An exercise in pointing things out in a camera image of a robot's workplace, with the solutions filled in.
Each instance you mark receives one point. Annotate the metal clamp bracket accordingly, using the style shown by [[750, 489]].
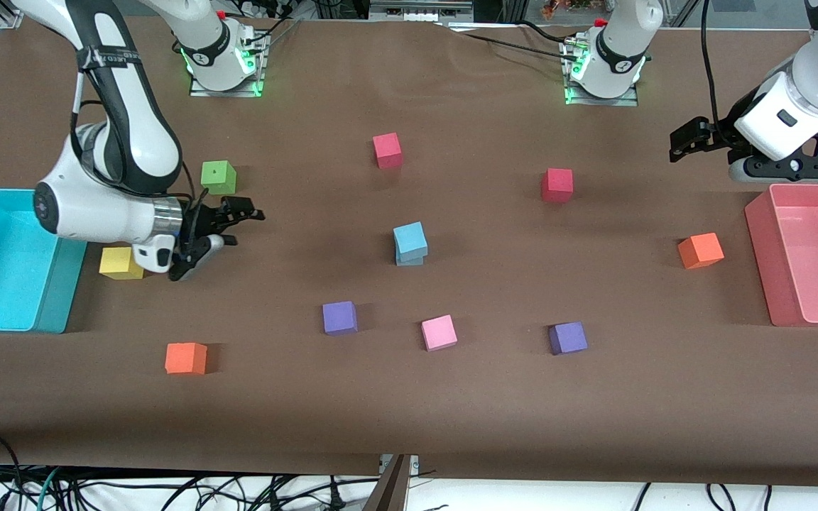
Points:
[[391, 490]]

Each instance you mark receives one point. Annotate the purple foam block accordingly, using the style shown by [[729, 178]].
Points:
[[339, 319], [567, 338]]

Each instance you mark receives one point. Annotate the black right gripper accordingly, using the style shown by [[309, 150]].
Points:
[[198, 221]]

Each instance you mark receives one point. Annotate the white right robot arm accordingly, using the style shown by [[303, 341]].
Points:
[[96, 213]]

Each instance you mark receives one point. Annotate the orange foam block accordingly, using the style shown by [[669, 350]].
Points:
[[700, 251], [185, 359]]

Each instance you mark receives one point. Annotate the pink plastic bin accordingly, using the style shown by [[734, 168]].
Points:
[[814, 262]]

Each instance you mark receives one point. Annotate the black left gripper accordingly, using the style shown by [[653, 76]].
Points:
[[723, 130]]

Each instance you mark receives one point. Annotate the brown table cover sheet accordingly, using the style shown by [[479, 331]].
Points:
[[409, 411]]

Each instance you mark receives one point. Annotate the green foam block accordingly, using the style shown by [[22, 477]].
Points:
[[218, 179]]

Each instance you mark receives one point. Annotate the pink foam block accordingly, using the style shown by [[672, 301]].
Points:
[[439, 333]]

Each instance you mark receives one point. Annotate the light blue foam block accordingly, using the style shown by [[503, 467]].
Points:
[[409, 262], [410, 238]]

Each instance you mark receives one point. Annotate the red foam block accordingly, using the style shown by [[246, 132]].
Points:
[[557, 186], [387, 150]]

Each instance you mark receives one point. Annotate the yellow foam block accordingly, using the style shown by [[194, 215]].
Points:
[[116, 264]]

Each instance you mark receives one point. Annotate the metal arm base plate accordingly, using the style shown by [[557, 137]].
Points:
[[228, 93], [601, 101]]

